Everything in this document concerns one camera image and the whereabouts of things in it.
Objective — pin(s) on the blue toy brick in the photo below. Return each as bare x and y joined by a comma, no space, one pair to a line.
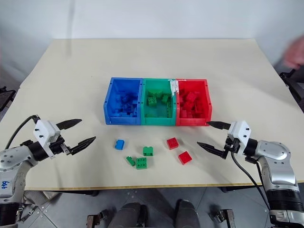
119,145
125,98
128,108

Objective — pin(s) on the blurred bystander hand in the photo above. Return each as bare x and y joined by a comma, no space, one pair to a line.
295,52

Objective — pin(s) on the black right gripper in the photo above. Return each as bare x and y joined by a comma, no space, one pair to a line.
232,146

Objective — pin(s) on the blue plastic storage bin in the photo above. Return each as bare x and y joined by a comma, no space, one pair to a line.
111,118

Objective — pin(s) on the dark rounded robot part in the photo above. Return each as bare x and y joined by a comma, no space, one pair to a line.
130,215
187,213

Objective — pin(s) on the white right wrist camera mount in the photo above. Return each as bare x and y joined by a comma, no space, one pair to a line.
240,131

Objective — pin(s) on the metal floor bracket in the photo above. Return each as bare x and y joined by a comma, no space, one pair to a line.
95,219
224,217

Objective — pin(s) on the small green toy brick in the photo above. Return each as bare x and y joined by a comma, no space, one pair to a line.
130,161

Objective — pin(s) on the black table foot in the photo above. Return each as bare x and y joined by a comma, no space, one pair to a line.
226,189
91,192

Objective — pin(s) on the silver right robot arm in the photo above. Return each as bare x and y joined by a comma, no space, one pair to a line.
278,161

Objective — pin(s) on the green plastic storage bin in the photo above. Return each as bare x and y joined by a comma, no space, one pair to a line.
156,120

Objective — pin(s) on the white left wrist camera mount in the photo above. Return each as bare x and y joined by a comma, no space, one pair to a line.
45,133

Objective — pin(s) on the red four-stud toy brick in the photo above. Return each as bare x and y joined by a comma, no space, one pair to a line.
172,143

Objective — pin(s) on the black chair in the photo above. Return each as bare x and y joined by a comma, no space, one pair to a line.
295,83

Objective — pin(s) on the white crumpled tape piece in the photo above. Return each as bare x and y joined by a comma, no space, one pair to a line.
173,86

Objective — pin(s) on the black equipment stand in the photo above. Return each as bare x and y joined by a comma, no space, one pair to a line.
6,97

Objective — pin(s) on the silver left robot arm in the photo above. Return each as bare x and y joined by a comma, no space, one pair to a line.
14,156

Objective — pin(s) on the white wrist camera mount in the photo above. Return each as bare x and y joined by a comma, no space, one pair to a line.
240,131
45,133

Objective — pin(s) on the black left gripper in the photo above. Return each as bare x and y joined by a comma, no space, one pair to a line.
59,146

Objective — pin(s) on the red plastic storage bin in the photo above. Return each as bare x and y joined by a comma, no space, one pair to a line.
190,121

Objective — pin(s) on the green four-stud toy brick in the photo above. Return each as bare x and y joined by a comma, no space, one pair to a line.
141,163
152,101

